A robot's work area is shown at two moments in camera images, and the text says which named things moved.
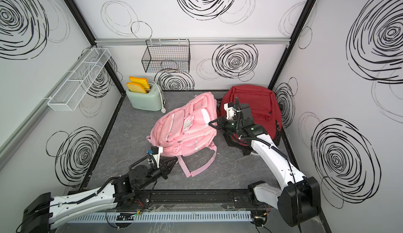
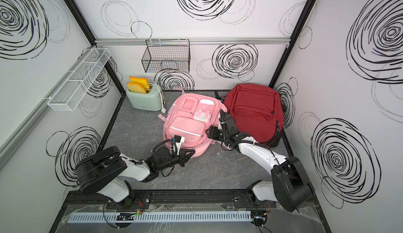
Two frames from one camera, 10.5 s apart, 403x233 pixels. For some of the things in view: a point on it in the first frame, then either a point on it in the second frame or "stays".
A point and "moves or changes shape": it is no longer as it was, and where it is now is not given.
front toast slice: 136,87 stays
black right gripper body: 230,125 → 218,134
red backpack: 265,110 stays
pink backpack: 183,130 moves or changes shape
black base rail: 195,199 stays
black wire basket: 167,55 stays
